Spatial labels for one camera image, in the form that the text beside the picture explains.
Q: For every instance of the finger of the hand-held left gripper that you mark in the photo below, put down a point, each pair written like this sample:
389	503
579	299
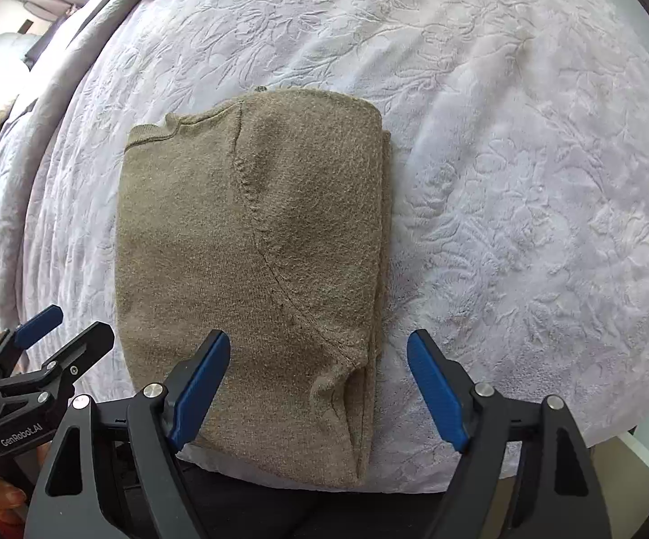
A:
38	325
85	353

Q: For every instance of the person's black pants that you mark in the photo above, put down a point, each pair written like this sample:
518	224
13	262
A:
313	511

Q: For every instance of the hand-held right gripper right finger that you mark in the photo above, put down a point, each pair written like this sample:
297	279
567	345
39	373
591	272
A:
436	387

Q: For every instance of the brown knit sweater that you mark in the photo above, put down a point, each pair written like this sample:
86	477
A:
257	236

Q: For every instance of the lavender embossed blanket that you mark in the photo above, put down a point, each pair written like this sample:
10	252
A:
498	179

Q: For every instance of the person's left hand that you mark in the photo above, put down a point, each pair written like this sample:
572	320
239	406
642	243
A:
1	497

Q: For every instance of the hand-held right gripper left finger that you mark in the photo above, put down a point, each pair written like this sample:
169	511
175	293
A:
201	390

